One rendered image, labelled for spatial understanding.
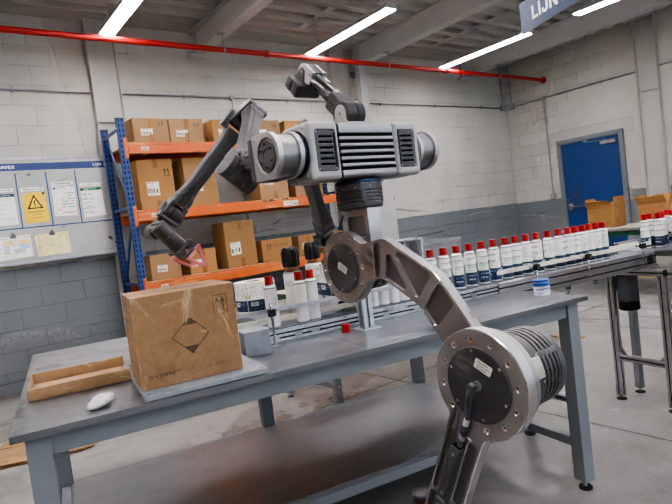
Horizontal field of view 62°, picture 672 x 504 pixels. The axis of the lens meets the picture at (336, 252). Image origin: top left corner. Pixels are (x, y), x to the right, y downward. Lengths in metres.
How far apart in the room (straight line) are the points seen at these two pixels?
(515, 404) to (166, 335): 0.99
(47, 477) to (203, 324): 0.56
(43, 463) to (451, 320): 1.11
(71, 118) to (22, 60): 0.68
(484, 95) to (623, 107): 2.28
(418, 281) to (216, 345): 0.69
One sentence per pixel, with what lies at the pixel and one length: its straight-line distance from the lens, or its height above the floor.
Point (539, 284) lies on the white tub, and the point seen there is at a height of 0.88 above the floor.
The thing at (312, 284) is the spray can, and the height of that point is 1.02.
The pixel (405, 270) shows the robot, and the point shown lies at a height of 1.12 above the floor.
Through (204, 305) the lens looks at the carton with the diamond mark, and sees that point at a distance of 1.71.
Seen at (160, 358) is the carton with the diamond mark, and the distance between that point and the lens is 1.71.
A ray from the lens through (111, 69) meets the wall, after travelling 6.76.
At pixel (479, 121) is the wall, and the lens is 10.33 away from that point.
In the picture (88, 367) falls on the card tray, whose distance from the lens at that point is 2.23.
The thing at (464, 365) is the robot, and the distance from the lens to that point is 1.25.
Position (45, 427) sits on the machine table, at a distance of 1.68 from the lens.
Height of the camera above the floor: 1.26
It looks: 3 degrees down
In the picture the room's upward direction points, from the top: 7 degrees counter-clockwise
